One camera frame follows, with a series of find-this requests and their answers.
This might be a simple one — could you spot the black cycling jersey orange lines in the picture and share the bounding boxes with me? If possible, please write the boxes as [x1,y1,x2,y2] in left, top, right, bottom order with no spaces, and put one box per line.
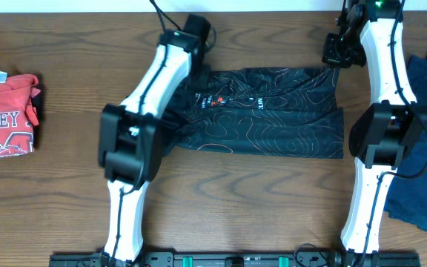
[162,65,344,159]

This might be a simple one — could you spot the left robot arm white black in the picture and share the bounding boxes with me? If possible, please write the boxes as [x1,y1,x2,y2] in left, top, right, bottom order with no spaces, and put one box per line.
[98,30,209,266]

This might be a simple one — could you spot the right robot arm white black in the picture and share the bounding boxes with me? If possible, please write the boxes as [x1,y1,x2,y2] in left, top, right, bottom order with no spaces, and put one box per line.
[322,0,427,266]

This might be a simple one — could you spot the red folded printed t-shirt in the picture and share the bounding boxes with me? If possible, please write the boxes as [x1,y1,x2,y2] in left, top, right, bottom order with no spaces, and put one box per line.
[0,71,41,158]

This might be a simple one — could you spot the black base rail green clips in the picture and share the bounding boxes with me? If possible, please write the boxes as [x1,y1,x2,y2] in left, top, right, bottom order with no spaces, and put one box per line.
[48,248,421,267]

